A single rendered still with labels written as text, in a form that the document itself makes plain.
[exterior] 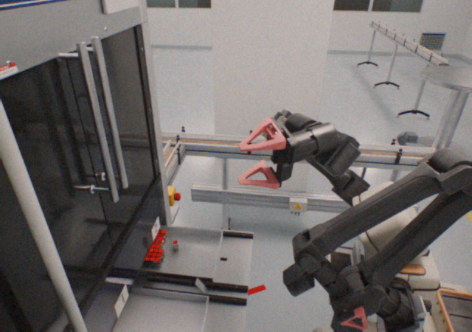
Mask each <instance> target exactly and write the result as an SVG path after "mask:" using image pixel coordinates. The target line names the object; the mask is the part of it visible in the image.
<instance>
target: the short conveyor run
mask: <svg viewBox="0 0 472 332"><path fill-rule="evenodd" d="M171 143H172V142H171V140H170V141H169V142H168V144H167V146H166V147H165V149H164V160H165V167H166V173H167V186H172V184H173V182H174V180H175V178H176V176H177V174H178V172H179V170H180V168H181V165H182V163H183V161H184V159H185V157H186V150H185V145H182V146H179V145H180V144H181V141H179V142H178V144H177V145H170V144H171Z"/></svg>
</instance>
